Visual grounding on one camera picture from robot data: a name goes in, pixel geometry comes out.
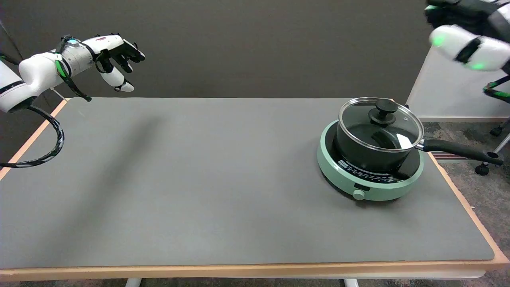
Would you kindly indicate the black office chair base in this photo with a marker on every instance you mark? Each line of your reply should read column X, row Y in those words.
column 483, row 169

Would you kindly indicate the white partition panel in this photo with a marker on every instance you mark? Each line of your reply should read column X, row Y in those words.
column 446, row 95

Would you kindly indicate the red striped floor strip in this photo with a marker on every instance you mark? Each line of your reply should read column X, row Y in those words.
column 446, row 156

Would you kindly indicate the green round induction cooker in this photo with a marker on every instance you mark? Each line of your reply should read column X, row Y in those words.
column 338, row 173

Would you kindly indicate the white table leg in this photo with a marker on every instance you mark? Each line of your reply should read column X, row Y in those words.
column 351, row 283
column 133, row 283

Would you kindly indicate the grey table mat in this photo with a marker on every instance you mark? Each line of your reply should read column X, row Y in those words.
column 199, row 179

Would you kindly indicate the glass pot lid black knob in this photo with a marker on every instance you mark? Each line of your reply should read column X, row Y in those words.
column 358, row 115

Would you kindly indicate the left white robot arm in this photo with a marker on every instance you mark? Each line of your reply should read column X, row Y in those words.
column 38, row 71

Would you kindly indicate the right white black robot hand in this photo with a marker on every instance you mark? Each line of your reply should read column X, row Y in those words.
column 484, row 50

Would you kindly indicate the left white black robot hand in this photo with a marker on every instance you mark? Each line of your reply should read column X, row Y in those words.
column 106, row 43

